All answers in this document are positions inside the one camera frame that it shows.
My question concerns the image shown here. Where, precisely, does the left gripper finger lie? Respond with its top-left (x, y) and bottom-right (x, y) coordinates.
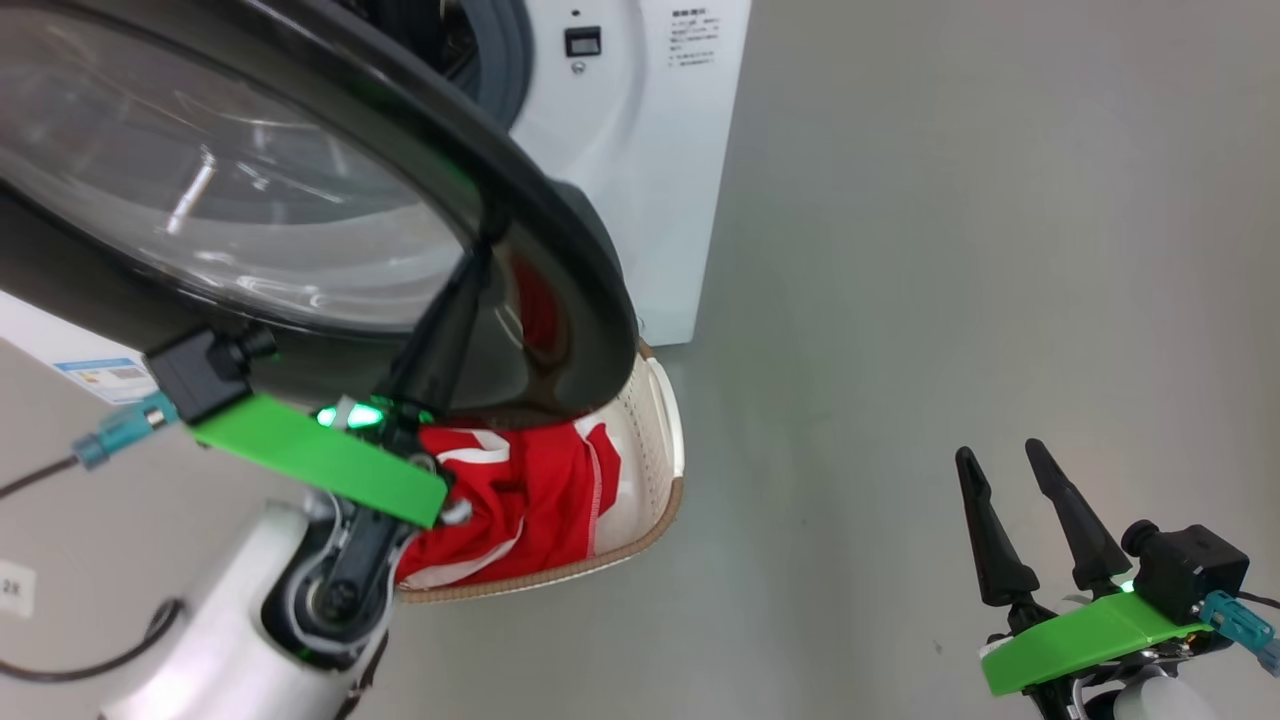
top-left (385, 240), bottom-right (496, 406)

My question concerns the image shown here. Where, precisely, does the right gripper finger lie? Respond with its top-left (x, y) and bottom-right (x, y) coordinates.
top-left (1025, 438), bottom-right (1133, 593)
top-left (955, 446), bottom-right (1041, 608)

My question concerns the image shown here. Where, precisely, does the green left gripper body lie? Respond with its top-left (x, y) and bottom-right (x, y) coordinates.
top-left (190, 393), bottom-right (471, 651)

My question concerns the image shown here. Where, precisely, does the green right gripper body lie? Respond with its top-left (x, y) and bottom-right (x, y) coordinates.
top-left (980, 590), bottom-right (1211, 720)

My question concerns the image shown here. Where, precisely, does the black round washer door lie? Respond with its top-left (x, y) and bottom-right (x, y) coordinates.
top-left (0, 0), bottom-right (641, 431)

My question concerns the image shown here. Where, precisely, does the cream basket brown rim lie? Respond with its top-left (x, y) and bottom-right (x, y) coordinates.
top-left (395, 340), bottom-right (686, 604)

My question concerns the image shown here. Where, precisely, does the white front-load washing machine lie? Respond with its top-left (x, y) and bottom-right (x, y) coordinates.
top-left (0, 0), bottom-right (753, 406)

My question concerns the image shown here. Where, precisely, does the blue energy label sticker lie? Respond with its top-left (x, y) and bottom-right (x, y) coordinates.
top-left (55, 358), bottom-right (156, 406)

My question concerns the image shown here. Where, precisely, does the white paper floor label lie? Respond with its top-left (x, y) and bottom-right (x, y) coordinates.
top-left (0, 560), bottom-right (38, 621)

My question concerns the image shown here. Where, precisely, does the teal right cable connector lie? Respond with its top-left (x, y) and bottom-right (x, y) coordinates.
top-left (1198, 590), bottom-right (1280, 676)

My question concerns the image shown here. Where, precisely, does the teal cable connector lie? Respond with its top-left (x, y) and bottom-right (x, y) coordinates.
top-left (1198, 590), bottom-right (1280, 676)
top-left (72, 392), bottom-right (181, 471)

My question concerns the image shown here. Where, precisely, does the teal left cable connector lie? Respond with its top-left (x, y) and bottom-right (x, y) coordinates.
top-left (72, 392), bottom-right (181, 471)

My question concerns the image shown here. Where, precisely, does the thin black left cable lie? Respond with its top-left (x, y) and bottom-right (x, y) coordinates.
top-left (0, 455), bottom-right (186, 686)

